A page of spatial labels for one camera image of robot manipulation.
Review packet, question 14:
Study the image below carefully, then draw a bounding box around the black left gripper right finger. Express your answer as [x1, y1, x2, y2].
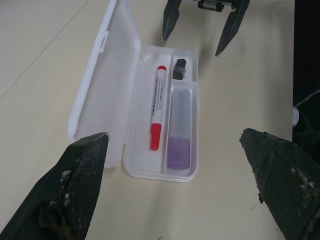
[238, 127, 320, 240]

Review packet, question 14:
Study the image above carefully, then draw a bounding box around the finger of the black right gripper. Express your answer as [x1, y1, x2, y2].
[214, 0, 252, 58]
[161, 0, 183, 43]

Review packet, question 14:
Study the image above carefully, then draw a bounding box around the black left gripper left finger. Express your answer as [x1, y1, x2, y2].
[0, 131, 111, 240]

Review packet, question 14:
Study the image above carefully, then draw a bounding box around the red whiteboard marker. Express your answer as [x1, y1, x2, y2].
[149, 65, 168, 151]

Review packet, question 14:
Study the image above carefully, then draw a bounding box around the white plastic pencil case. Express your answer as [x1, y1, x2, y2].
[67, 0, 200, 183]

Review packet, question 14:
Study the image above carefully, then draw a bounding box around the small black object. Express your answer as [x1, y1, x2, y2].
[172, 58, 189, 81]

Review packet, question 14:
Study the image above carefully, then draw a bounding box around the dark robot body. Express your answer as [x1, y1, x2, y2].
[291, 89, 320, 154]

